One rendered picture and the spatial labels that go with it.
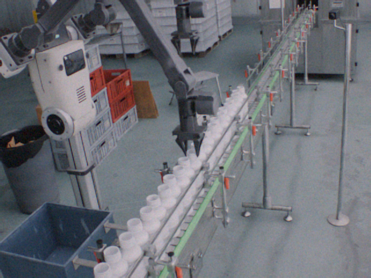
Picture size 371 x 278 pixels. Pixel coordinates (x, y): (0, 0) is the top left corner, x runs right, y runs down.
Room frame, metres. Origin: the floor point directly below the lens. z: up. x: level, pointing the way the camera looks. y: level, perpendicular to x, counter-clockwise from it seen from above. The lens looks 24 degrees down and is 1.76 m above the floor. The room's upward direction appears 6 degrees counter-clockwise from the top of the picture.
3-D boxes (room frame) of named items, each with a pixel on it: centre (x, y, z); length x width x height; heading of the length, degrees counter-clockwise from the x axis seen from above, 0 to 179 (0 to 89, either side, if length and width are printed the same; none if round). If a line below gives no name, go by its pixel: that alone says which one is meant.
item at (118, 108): (4.48, 0.89, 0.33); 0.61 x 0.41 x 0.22; 160
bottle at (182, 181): (1.13, 0.05, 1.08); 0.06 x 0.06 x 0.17
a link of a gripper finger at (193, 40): (1.72, -0.04, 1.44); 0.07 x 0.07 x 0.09; 67
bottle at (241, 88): (1.90, -0.27, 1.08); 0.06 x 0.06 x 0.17
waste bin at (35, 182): (2.98, 1.34, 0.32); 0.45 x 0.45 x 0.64
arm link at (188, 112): (1.24, -0.01, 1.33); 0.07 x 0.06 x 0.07; 68
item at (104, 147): (3.79, 1.06, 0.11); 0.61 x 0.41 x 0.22; 163
